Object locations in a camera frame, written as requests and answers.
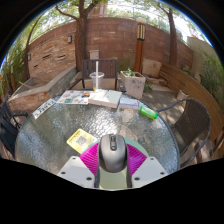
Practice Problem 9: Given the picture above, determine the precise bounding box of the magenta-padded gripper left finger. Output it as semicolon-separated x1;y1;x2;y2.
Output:
57;142;102;189

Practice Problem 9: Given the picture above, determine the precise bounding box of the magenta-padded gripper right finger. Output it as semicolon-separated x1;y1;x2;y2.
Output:
125;143;168;189

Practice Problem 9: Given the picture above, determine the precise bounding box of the dark grey computer mouse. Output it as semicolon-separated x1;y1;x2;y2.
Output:
98;133;129;174

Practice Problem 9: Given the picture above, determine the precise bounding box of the yellow printed card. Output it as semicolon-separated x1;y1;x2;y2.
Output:
66;128;98;154

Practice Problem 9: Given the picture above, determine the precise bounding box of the small green bottle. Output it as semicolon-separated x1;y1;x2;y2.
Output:
138;106;159;120

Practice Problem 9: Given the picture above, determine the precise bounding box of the brown wicker chair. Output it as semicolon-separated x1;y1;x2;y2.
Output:
157;97;212;168

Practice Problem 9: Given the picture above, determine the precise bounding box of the white licence plate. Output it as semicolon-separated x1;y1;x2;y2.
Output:
32;97;58;120

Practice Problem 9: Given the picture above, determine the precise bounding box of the blue booklet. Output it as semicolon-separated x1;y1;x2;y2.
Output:
118;96;141;111

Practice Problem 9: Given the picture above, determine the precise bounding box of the white book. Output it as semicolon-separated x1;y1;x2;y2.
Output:
87;89;123;109

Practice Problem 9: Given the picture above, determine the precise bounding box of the white square planter with plant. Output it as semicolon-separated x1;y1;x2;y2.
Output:
119;68;147;100

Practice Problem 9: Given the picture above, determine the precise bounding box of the stone raised garden bed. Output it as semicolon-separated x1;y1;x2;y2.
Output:
8;66;78;103

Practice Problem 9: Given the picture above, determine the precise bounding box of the clear plastic cup with straw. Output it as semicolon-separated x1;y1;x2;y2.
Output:
89;60;105;92

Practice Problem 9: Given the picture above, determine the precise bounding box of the curved wooden bench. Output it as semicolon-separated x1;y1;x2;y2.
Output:
159;63;224;148

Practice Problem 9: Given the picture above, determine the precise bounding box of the beige stone block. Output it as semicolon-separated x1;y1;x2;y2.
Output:
142;58;163;79

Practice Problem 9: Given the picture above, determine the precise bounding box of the dark slatted wooden chair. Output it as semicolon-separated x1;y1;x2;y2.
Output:
69;59;126;93

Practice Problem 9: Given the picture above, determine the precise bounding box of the thick tree trunk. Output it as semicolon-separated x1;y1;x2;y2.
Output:
54;0;101;73

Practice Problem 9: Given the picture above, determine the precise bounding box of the slim tree trunk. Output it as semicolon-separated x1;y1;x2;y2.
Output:
156;3;179;66

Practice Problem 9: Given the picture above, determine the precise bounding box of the grey wall utility box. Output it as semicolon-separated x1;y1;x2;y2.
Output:
89;49;100;60

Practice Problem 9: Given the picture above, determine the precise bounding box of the wooden garden lamp post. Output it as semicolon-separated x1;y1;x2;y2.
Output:
133;17;147;74

